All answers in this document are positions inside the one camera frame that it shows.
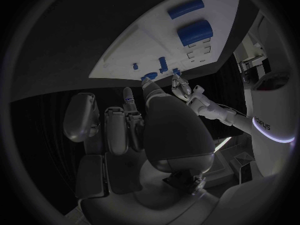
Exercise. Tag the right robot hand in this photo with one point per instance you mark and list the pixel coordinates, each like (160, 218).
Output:
(178, 131)

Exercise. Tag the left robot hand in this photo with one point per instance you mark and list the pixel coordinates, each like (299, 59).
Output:
(181, 88)

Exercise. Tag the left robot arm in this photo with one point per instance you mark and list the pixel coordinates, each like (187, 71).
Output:
(215, 110)

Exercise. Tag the white task board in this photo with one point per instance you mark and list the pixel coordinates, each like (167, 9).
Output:
(159, 41)

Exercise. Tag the blue plug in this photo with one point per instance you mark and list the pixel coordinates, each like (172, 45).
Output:
(176, 71)

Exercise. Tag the tall blue peg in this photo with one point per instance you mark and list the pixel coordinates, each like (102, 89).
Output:
(162, 64)

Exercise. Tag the glowing light bar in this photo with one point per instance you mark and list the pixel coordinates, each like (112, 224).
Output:
(222, 144)

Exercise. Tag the small blue peg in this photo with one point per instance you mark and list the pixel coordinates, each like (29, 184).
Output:
(135, 66)

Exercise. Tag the thick blue cylinder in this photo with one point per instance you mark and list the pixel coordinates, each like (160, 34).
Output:
(195, 33)

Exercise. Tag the white desk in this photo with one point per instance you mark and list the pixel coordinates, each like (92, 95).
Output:
(252, 62)

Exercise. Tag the long blue cylinder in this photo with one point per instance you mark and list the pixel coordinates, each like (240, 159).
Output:
(185, 8)

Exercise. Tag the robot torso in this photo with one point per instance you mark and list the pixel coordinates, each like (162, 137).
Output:
(269, 101)

